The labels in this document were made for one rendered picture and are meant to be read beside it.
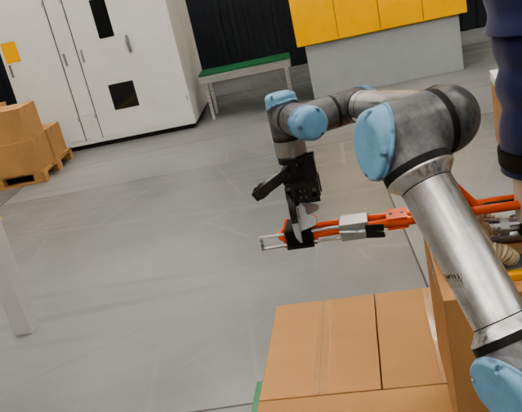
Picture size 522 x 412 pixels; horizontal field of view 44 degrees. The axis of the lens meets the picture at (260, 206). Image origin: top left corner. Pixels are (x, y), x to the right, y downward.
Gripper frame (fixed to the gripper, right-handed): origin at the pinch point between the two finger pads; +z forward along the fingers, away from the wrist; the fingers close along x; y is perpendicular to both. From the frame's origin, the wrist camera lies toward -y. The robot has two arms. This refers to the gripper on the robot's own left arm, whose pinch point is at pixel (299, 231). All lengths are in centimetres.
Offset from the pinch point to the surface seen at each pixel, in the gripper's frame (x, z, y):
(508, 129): -4, -19, 51
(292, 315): 71, 65, -22
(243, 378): 110, 119, -61
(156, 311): 186, 117, -129
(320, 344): 49, 65, -9
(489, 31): -3, -40, 49
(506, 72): -4, -31, 51
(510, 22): -8, -42, 52
